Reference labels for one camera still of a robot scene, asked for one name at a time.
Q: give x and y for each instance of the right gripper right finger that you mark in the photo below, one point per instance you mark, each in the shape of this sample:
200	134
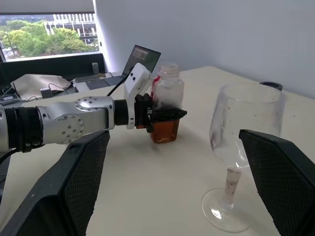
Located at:
283	177

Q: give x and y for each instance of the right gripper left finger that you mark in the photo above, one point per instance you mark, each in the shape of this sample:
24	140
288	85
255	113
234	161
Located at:
61	191

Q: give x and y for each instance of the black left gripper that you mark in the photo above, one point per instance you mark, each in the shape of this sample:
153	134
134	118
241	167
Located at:
142	110

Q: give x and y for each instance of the clear bottle with brown drink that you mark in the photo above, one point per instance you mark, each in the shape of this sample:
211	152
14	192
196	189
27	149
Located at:
165	131

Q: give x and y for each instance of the clear wine glass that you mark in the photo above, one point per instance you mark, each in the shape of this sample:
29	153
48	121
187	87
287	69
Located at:
231	182

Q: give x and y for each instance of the dark laptop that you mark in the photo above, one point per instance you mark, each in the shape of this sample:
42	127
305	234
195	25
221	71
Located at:
142	59

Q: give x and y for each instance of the small grey cylinder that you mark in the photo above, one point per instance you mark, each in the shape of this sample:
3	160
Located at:
95	67

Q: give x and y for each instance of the dark grey round cap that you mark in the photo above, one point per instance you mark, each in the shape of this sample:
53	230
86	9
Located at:
273	86

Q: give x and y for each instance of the grey side desk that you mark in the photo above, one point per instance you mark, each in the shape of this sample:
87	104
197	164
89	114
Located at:
81	84

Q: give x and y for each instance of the black power adapter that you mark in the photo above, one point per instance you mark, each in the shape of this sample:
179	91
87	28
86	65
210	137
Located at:
46	92

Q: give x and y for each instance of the brown paper sheet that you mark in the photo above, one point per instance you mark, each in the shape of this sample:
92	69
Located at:
32	83

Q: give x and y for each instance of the black window ledge cabinet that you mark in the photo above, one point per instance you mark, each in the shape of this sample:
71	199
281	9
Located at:
49	66

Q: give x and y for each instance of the window with trees outside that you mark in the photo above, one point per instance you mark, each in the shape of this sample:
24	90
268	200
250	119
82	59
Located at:
49	37

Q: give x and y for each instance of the white roller blind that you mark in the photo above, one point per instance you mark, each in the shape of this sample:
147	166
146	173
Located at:
46	6

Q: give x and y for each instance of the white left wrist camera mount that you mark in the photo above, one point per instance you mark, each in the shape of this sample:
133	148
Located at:
139	76

